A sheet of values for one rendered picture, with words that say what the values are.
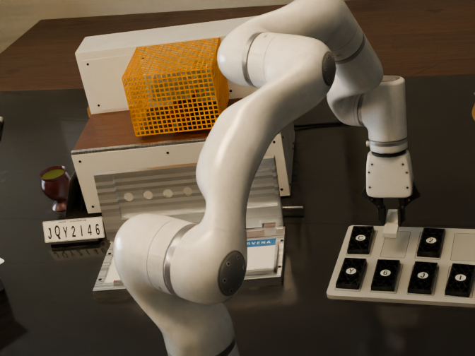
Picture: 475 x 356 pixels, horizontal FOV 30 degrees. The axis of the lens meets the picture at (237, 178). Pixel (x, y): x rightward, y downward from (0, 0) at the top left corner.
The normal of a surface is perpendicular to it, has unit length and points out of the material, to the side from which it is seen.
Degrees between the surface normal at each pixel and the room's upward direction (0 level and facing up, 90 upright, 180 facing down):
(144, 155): 90
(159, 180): 81
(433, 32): 0
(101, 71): 90
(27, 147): 0
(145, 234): 25
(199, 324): 32
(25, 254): 0
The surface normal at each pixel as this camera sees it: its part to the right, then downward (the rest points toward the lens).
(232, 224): 0.80, -0.36
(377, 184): -0.32, 0.32
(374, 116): -0.68, 0.29
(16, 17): -0.27, 0.51
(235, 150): 0.19, -0.26
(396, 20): -0.16, -0.86
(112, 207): -0.11, 0.37
